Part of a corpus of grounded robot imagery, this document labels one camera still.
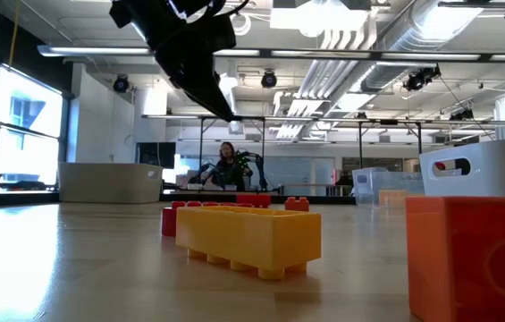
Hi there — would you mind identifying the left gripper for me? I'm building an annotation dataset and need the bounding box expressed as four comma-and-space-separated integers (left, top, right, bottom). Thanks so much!
109, 0, 240, 123

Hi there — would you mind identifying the red toy brick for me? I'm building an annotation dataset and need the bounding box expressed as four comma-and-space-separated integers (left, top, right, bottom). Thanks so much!
161, 200, 253, 238
235, 193, 273, 208

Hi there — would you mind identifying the black ceiling spotlight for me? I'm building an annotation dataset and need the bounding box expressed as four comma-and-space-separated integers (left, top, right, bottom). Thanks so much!
402, 65, 442, 93
260, 70, 279, 89
112, 74, 130, 94
448, 108, 475, 122

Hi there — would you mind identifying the person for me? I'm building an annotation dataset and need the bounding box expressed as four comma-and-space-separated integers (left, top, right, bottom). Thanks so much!
210, 141, 254, 191

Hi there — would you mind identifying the overhead light bar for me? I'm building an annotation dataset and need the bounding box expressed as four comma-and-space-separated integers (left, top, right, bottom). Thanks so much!
37, 43, 505, 63

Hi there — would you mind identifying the white ceiling unit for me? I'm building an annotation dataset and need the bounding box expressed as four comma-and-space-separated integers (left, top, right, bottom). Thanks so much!
269, 0, 372, 39

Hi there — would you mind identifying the grey plastic bin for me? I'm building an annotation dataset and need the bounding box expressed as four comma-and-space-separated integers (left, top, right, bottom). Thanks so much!
57, 162, 164, 205

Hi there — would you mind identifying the clear plastic bin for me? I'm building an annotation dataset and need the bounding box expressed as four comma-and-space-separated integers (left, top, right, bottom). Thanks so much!
351, 166, 426, 208

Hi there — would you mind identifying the large window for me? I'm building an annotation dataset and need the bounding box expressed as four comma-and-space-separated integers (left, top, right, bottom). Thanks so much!
0, 66, 64, 185

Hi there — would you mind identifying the white plastic bin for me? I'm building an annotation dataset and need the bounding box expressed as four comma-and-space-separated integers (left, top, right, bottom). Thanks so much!
418, 138, 505, 199

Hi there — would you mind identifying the white cable coil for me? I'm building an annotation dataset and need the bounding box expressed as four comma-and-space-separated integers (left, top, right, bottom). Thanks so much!
233, 12, 253, 37

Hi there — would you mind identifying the black background rig frame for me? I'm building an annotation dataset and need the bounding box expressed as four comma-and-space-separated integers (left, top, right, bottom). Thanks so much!
357, 119, 424, 169
198, 114, 267, 182

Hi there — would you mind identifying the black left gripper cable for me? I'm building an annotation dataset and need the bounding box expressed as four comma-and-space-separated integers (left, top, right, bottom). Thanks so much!
206, 0, 253, 17

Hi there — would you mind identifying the yellow hanging strap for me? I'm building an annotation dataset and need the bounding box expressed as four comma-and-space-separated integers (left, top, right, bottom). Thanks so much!
8, 0, 21, 68

